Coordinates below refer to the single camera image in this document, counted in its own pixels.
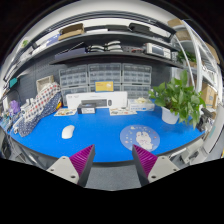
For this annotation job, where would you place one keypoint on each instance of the illustrated card left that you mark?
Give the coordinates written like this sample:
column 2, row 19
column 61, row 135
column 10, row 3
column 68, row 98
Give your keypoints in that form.
column 65, row 112

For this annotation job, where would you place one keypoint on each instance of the grey drawer organizer left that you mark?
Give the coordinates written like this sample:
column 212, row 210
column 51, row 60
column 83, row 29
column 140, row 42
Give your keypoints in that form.
column 73, row 80

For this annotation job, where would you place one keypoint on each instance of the green potted plant white pot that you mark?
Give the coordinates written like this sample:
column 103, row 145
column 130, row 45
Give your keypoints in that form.
column 180, row 103

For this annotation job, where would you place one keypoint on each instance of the white keyboard box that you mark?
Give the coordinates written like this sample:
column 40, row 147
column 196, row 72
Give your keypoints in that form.
column 102, row 99

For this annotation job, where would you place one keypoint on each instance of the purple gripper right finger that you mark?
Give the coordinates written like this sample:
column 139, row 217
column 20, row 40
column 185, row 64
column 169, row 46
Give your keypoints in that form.
column 151, row 168

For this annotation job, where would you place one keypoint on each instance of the grey drawer organizer right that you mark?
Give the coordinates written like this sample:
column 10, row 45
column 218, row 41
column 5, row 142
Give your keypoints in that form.
column 136, row 80

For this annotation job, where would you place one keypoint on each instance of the beige box against pegboard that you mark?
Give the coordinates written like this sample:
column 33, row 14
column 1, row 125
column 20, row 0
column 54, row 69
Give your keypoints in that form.
column 41, row 83

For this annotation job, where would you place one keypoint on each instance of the yellow label card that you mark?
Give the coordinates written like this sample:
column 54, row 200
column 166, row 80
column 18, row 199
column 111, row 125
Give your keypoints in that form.
column 104, row 86

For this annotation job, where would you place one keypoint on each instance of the grey electronic instrument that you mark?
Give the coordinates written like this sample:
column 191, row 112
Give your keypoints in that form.
column 157, row 50

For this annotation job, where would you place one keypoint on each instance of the cardboard box on top shelf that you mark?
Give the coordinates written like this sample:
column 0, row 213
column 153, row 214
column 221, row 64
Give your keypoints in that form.
column 70, row 31

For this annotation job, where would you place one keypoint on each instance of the grey drawer organizer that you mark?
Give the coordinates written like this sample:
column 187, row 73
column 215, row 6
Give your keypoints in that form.
column 136, row 80
column 104, row 72
column 73, row 80

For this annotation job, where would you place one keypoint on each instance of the white tissue box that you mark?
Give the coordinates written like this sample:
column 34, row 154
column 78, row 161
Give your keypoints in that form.
column 141, row 104

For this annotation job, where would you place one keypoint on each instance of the patterned fabric cloth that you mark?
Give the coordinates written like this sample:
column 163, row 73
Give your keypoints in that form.
column 44, row 104

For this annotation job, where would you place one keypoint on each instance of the grey drawer organizer middle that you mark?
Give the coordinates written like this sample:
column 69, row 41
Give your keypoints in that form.
column 104, row 72

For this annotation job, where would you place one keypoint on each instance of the small black box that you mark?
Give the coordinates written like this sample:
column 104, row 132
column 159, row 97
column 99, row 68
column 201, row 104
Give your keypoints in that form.
column 89, row 108

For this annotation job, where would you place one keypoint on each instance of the purple figurine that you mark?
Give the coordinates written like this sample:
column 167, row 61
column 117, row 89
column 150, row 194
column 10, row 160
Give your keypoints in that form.
column 14, row 107

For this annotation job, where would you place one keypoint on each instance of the cardboard box right shelf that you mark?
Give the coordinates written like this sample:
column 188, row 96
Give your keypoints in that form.
column 209, row 95

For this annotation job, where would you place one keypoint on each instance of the white computer mouse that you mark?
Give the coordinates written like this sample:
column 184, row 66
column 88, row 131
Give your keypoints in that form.
column 67, row 132

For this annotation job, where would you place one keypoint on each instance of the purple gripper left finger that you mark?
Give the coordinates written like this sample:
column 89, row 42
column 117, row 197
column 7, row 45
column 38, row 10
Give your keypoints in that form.
column 75, row 168

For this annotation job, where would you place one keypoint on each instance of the illustrated card right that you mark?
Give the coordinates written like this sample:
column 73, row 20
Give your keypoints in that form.
column 121, row 112

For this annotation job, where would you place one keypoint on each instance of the blue desk mat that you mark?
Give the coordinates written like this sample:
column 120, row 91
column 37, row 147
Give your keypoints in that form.
column 103, row 131

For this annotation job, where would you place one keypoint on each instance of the illustrated card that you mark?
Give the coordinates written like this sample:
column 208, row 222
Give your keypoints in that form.
column 121, row 112
column 65, row 112

